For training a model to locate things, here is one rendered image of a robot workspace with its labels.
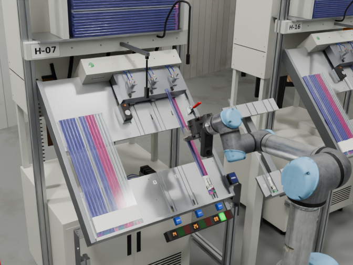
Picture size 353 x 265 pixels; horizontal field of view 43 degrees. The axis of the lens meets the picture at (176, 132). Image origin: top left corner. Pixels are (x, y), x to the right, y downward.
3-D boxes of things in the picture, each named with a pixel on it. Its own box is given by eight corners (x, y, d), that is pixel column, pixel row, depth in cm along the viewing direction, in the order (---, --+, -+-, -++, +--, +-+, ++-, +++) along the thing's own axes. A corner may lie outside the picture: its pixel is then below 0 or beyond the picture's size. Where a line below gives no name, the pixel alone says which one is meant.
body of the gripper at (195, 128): (200, 118, 190) (216, 111, 179) (205, 138, 189) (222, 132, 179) (185, 121, 186) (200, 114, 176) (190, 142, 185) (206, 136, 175)
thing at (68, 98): (193, 127, 220) (198, 122, 216) (62, 156, 186) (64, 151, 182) (168, 70, 229) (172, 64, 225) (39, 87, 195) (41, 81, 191)
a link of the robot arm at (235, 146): (258, 155, 167) (251, 126, 168) (234, 161, 162) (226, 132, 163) (246, 159, 174) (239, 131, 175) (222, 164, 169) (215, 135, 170)
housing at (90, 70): (170, 78, 229) (182, 62, 218) (78, 91, 204) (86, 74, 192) (164, 64, 231) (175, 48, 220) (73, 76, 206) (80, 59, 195)
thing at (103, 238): (225, 200, 209) (233, 195, 203) (92, 245, 175) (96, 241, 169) (224, 197, 209) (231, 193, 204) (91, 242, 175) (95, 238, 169)
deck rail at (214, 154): (228, 199, 210) (235, 195, 205) (225, 200, 209) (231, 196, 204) (171, 69, 231) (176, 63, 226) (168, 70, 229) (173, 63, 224)
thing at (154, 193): (227, 196, 207) (230, 194, 205) (92, 241, 173) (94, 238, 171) (210, 159, 213) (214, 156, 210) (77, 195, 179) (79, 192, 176)
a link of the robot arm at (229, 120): (229, 130, 162) (224, 108, 162) (213, 136, 171) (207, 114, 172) (246, 127, 166) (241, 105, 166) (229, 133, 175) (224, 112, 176)
